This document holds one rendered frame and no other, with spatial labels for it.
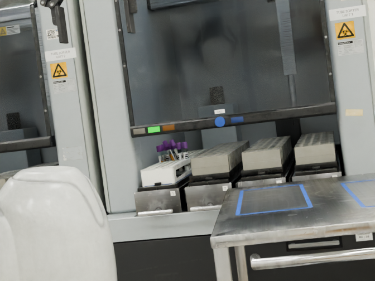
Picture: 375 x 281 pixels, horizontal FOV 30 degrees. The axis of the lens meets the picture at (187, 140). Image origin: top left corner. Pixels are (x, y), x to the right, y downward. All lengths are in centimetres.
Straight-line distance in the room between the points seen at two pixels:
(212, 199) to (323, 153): 34
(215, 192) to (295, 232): 85
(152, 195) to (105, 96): 34
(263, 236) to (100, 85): 110
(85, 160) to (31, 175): 115
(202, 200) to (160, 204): 13
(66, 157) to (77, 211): 119
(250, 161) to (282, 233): 90
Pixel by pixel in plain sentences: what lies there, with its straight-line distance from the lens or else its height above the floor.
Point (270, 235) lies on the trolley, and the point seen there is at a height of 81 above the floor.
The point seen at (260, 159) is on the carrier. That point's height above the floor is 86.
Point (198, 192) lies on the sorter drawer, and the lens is 200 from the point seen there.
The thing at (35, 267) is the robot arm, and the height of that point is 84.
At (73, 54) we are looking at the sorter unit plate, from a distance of 217.
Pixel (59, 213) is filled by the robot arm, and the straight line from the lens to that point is 100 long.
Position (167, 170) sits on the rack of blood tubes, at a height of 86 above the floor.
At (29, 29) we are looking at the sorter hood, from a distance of 222.
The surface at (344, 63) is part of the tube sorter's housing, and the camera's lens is 203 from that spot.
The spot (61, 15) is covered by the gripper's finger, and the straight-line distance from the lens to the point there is 138.
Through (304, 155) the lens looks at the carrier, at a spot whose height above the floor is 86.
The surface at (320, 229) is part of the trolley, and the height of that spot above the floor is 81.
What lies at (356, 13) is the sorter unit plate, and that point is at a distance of 204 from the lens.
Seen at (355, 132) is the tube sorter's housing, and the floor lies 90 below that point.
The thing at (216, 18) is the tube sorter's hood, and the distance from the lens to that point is 205.
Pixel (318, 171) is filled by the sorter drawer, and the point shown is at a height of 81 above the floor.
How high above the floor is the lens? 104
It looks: 3 degrees down
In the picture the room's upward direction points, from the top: 7 degrees counter-clockwise
